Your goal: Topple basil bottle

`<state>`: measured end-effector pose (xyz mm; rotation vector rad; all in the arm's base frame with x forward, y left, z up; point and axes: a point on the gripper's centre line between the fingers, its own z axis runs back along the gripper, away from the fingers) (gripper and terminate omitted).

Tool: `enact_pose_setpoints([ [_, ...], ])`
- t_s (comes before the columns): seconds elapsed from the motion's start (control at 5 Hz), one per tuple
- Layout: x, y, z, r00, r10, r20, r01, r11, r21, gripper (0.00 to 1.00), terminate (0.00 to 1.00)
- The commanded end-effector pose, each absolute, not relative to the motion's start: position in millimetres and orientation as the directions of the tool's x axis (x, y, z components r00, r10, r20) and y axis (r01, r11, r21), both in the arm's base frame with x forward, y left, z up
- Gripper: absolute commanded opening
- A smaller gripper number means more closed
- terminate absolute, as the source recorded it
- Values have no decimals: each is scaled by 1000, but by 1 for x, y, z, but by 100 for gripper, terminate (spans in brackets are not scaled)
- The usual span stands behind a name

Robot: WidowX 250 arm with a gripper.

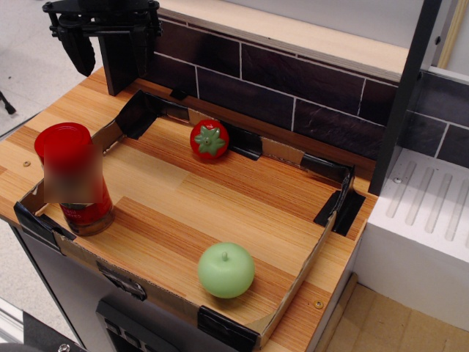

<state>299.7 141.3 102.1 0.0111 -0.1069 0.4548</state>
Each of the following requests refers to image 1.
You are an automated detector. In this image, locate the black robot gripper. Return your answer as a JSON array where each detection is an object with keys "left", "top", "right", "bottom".
[{"left": 43, "top": 0, "right": 162, "bottom": 76}]

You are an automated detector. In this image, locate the red-capped basil spice bottle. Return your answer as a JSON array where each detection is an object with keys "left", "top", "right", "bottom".
[{"left": 34, "top": 122, "right": 114, "bottom": 236}]

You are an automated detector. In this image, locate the black chair leg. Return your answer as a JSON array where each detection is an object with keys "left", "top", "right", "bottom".
[{"left": 0, "top": 92, "right": 16, "bottom": 115}]

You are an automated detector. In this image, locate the red toy tomato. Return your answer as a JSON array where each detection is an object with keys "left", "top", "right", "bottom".
[{"left": 190, "top": 120, "right": 229, "bottom": 159}]

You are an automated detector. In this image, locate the light wooden shelf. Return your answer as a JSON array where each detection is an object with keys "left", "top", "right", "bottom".
[{"left": 160, "top": 1, "right": 409, "bottom": 82}]

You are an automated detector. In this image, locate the green toy apple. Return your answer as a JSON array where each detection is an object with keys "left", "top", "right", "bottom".
[{"left": 198, "top": 242, "right": 255, "bottom": 298}]

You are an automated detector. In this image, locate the white drainer sink unit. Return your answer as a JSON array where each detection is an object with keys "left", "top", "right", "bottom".
[{"left": 354, "top": 65, "right": 469, "bottom": 327}]

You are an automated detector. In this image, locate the black vertical post right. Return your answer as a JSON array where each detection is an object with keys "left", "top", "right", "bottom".
[{"left": 369, "top": 0, "right": 454, "bottom": 196}]

